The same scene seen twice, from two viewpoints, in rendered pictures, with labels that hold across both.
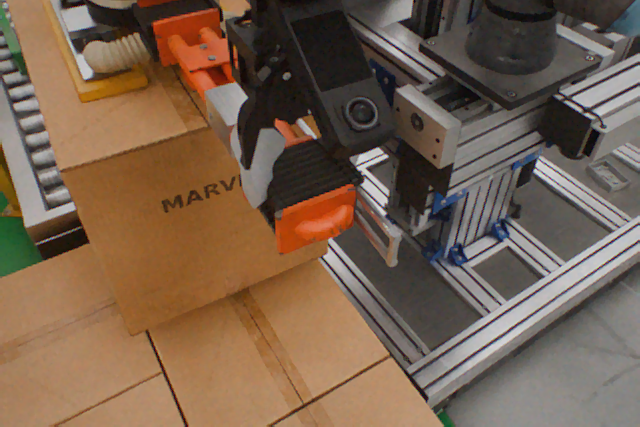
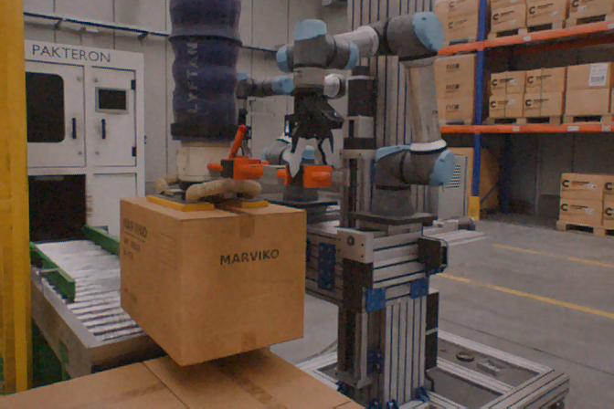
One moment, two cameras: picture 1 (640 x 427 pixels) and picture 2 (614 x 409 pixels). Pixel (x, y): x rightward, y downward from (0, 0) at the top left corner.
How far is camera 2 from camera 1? 0.90 m
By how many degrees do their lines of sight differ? 40
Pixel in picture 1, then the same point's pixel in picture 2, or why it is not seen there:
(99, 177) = (196, 229)
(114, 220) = (196, 260)
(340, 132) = (329, 117)
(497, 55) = (386, 207)
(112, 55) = (204, 186)
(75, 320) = (125, 395)
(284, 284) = (272, 375)
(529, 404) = not seen: outside the picture
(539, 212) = (449, 389)
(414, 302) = not seen: outside the picture
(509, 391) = not seen: outside the picture
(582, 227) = (481, 395)
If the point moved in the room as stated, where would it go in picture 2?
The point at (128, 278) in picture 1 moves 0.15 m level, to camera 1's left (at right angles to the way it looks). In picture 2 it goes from (192, 309) to (134, 310)
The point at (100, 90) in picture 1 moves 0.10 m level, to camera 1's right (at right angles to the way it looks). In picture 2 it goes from (193, 206) to (227, 206)
